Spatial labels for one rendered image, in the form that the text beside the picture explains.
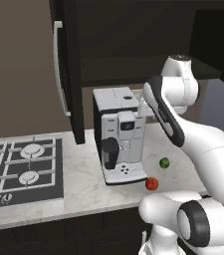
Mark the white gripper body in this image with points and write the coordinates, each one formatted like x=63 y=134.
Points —
x=144 y=107

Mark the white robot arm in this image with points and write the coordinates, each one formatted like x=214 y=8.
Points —
x=209 y=149

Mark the green avocado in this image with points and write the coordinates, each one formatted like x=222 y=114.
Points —
x=164 y=162

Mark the red apple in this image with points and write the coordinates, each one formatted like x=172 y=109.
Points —
x=152 y=184

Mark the dark cabinet door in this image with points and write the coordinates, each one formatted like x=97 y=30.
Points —
x=216 y=43
x=74 y=66

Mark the white coffee machine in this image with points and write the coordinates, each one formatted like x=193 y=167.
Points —
x=123 y=139

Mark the black gas hob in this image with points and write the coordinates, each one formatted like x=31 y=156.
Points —
x=30 y=166

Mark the dark base cupboards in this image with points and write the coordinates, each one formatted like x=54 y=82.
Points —
x=67 y=235

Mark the silver hob knob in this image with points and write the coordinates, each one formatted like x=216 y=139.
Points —
x=6 y=198

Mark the dark wall cabinet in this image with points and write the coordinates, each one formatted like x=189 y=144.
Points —
x=130 y=36

